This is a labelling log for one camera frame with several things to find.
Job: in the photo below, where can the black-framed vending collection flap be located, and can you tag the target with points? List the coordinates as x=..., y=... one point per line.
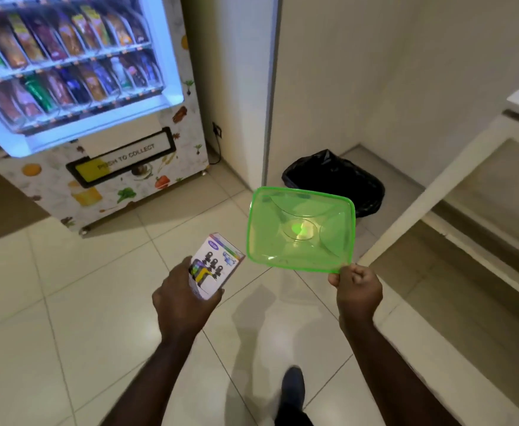
x=121, y=157

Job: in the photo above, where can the person's right thumb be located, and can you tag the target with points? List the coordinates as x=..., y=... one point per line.
x=340, y=276

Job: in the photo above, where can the white fruit-printed vending machine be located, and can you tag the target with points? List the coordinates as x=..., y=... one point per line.
x=121, y=181

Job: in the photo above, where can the person's right forearm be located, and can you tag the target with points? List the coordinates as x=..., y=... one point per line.
x=390, y=377

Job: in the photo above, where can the person's left forearm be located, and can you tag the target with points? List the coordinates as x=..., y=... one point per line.
x=152, y=381

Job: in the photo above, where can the person's right hand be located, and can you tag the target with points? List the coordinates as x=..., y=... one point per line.
x=359, y=290

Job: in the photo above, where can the green translucent plastic container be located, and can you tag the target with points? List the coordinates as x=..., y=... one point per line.
x=301, y=228

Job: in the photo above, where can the person's dark trouser leg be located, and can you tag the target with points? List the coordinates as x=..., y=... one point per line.
x=290, y=417

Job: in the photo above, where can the person's dark shoe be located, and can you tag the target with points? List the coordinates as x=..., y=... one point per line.
x=293, y=385

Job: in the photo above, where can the person's left hand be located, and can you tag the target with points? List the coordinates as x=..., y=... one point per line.
x=177, y=301

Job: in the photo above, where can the brown floor mat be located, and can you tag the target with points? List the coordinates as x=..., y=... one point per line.
x=1, y=208

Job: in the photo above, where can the person's left fingers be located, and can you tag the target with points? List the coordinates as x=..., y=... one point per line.
x=209, y=299

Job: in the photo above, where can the black bin bag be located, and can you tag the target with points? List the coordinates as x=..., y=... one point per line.
x=330, y=177

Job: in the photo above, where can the small white printed carton box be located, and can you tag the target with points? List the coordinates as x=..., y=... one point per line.
x=217, y=265

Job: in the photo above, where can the black wall socket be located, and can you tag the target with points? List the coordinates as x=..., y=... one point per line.
x=217, y=129

